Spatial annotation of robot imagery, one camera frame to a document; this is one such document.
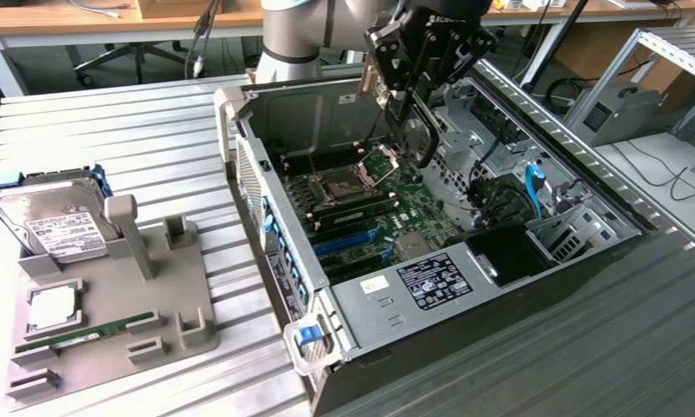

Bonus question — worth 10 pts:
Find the open PC case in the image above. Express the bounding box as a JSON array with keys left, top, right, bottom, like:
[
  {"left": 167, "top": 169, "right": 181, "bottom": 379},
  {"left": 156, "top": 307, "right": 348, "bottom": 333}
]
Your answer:
[{"left": 214, "top": 52, "right": 661, "bottom": 417}]

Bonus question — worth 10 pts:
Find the silver CPU chip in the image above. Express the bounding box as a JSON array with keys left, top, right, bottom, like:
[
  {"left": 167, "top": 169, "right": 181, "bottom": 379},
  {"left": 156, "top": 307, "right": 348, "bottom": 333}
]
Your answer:
[{"left": 27, "top": 288, "right": 80, "bottom": 329}]

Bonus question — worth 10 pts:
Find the metal socket cover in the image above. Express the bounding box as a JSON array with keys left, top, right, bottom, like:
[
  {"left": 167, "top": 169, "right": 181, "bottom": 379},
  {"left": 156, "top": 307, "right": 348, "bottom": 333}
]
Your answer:
[{"left": 352, "top": 145, "right": 400, "bottom": 182}]

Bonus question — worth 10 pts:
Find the black plastic shroud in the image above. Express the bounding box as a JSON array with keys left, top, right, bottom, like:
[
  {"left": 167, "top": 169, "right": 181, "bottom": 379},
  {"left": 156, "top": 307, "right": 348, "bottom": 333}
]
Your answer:
[{"left": 444, "top": 221, "right": 558, "bottom": 288}]

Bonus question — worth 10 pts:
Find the black wire bundle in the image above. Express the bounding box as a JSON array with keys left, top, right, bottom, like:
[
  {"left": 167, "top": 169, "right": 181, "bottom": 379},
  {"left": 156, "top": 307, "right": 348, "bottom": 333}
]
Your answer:
[{"left": 467, "top": 175, "right": 538, "bottom": 227}]

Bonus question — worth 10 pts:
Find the black slanted pole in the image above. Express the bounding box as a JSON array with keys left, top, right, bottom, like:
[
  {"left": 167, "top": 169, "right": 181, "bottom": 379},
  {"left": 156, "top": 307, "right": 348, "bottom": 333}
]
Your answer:
[{"left": 519, "top": 0, "right": 591, "bottom": 90}]

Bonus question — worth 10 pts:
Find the green RAM stick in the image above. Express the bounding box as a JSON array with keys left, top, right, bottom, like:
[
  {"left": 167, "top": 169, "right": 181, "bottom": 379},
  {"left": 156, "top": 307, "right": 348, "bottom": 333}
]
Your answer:
[{"left": 13, "top": 311, "right": 155, "bottom": 354}]

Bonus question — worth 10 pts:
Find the silver disk bay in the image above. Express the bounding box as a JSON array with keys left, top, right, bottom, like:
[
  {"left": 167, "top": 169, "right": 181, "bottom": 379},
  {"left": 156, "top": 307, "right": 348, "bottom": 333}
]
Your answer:
[{"left": 525, "top": 203, "right": 621, "bottom": 264}]

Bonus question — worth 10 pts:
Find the black hanging cable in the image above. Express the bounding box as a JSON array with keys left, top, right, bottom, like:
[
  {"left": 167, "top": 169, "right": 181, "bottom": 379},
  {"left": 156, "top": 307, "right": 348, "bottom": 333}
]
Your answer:
[{"left": 183, "top": 0, "right": 222, "bottom": 80}]

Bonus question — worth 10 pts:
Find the black graphics card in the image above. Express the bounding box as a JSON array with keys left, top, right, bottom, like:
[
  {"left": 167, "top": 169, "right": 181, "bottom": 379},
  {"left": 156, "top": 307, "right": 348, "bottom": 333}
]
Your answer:
[{"left": 358, "top": 63, "right": 442, "bottom": 169}]

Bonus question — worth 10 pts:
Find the CPU socket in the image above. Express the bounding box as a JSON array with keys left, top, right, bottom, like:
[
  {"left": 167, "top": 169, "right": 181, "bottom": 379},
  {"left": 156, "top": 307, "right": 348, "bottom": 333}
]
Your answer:
[{"left": 318, "top": 171, "right": 372, "bottom": 205}]

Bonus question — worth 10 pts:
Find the black office chair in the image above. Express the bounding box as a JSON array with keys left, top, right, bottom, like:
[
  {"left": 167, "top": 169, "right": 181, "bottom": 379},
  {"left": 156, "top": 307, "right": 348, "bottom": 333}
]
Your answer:
[{"left": 72, "top": 40, "right": 189, "bottom": 86}]

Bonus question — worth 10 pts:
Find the aluminium frame table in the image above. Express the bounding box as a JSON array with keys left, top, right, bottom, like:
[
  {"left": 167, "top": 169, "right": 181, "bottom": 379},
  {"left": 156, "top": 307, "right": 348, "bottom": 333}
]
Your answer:
[{"left": 559, "top": 23, "right": 695, "bottom": 257}]

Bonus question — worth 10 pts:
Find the thick black wire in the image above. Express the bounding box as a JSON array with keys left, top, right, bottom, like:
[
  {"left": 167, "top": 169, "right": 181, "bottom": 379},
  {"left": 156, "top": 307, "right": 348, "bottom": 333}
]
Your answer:
[{"left": 468, "top": 123, "right": 503, "bottom": 183}]

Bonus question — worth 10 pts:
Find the blue disk carrier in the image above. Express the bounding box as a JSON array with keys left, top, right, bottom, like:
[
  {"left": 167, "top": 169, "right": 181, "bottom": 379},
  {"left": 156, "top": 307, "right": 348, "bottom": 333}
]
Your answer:
[{"left": 0, "top": 162, "right": 116, "bottom": 218}]

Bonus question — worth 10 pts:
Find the blue expansion slot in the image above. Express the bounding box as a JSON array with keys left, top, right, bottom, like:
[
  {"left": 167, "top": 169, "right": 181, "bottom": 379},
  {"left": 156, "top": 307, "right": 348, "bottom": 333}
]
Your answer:
[{"left": 314, "top": 234, "right": 379, "bottom": 257}]

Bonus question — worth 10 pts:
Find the silver hard disk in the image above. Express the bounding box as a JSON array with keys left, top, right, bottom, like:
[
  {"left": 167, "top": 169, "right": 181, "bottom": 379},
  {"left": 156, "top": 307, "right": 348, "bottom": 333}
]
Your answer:
[{"left": 0, "top": 181, "right": 123, "bottom": 266}]

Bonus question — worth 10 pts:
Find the silver chipset heatsink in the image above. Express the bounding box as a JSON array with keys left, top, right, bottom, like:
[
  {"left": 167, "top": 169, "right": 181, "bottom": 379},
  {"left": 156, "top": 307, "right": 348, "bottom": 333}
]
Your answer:
[{"left": 396, "top": 232, "right": 435, "bottom": 261}]

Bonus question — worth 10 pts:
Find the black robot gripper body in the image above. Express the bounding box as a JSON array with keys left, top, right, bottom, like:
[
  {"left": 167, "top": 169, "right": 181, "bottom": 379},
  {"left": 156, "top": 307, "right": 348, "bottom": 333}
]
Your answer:
[{"left": 394, "top": 0, "right": 495, "bottom": 35}]

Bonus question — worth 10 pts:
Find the silver metal drive cage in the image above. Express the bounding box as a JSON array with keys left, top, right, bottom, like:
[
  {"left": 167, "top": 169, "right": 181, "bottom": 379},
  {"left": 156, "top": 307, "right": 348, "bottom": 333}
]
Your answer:
[{"left": 427, "top": 76, "right": 558, "bottom": 183}]

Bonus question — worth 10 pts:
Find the blue case latch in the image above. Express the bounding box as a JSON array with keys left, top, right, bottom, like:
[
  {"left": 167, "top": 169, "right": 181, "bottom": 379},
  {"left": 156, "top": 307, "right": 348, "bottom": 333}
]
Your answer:
[{"left": 294, "top": 326, "right": 324, "bottom": 348}]

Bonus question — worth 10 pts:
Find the wooden desk white frame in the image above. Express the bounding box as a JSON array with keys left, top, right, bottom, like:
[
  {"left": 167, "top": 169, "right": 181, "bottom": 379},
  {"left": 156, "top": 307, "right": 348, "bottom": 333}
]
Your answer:
[
  {"left": 479, "top": 0, "right": 695, "bottom": 83},
  {"left": 0, "top": 3, "right": 268, "bottom": 101}
]

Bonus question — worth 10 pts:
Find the blue flat wire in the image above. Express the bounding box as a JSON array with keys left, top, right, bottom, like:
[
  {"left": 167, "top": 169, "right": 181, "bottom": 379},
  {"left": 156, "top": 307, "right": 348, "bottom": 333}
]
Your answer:
[{"left": 523, "top": 162, "right": 550, "bottom": 221}]

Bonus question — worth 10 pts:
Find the dark RAM stick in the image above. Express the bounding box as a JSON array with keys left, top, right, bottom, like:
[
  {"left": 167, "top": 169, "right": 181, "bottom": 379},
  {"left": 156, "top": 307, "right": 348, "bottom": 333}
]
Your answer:
[{"left": 312, "top": 207, "right": 396, "bottom": 228}]

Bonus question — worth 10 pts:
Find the gray parts rack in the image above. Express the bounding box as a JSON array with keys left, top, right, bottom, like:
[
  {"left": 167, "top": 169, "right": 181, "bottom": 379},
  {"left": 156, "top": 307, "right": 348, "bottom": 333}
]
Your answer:
[{"left": 4, "top": 194, "right": 223, "bottom": 414}]

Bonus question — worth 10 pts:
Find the green motherboard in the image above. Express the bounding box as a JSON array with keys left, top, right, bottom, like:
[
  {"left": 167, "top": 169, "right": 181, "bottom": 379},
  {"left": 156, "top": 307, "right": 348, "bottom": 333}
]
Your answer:
[{"left": 278, "top": 142, "right": 471, "bottom": 283}]

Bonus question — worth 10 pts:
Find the gray equipment box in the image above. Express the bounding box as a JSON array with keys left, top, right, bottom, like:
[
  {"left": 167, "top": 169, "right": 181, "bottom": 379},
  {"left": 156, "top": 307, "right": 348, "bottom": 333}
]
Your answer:
[{"left": 578, "top": 83, "right": 669, "bottom": 148}]

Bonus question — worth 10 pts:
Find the silver power supply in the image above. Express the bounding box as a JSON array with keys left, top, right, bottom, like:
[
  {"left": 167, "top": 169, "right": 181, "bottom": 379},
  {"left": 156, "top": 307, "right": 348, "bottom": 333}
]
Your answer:
[{"left": 330, "top": 242, "right": 499, "bottom": 354}]

